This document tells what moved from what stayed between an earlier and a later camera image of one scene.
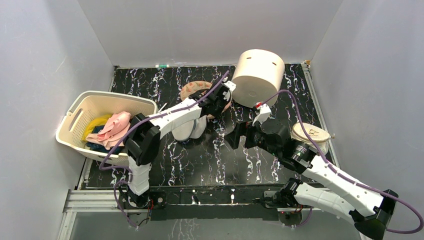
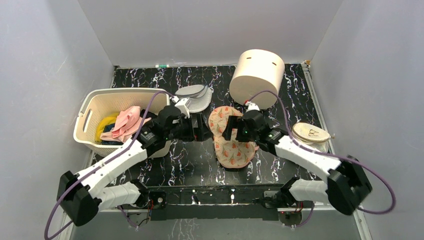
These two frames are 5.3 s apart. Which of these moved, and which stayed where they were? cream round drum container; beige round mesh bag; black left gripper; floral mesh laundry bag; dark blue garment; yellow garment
Moved: dark blue garment; yellow garment; floral mesh laundry bag; black left gripper
Stayed: beige round mesh bag; cream round drum container
